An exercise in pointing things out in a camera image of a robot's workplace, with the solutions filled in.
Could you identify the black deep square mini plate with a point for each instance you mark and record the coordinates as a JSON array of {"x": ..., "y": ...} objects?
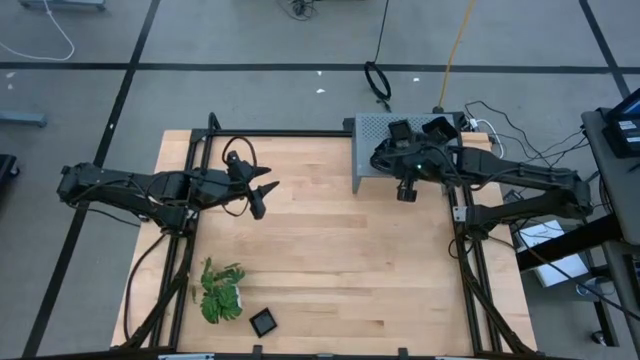
[{"x": 440, "y": 131}]

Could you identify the grey perforated metal riser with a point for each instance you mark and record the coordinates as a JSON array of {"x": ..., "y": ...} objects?
[{"x": 364, "y": 150}]

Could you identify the black caster wheel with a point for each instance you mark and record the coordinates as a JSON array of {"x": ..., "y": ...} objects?
[{"x": 599, "y": 338}]

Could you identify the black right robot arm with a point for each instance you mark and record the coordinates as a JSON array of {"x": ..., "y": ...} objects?
[{"x": 525, "y": 180}]

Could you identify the white paper box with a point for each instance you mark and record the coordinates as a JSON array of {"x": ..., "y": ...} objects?
[{"x": 562, "y": 270}]

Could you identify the grey desk foot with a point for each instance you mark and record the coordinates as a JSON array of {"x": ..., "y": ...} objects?
[
  {"x": 22, "y": 119},
  {"x": 60, "y": 4}
]

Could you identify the black arched frame bracket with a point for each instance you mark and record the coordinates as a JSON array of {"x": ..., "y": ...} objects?
[{"x": 218, "y": 129}]

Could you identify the grey desk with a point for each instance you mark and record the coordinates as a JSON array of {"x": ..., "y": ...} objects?
[{"x": 617, "y": 190}]

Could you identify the black desk beam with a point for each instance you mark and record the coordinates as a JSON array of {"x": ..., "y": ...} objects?
[{"x": 570, "y": 242}]

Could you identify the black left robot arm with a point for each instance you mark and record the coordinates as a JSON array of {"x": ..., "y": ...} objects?
[{"x": 125, "y": 187}]

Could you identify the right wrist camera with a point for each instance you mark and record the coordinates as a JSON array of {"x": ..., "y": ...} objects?
[{"x": 407, "y": 192}]

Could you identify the black aluminium table frame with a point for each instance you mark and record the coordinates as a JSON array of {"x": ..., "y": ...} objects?
[{"x": 280, "y": 133}]

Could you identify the black computer monitor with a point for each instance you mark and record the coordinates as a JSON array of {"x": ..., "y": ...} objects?
[{"x": 625, "y": 130}]

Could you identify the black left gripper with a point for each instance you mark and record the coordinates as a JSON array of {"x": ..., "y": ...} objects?
[{"x": 240, "y": 181}]

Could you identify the green artificial plant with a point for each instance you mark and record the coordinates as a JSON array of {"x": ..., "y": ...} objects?
[{"x": 220, "y": 300}]

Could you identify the black caster base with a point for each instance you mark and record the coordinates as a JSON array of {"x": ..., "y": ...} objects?
[{"x": 6, "y": 167}]

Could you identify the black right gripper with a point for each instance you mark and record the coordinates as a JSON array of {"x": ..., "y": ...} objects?
[{"x": 425, "y": 157}]

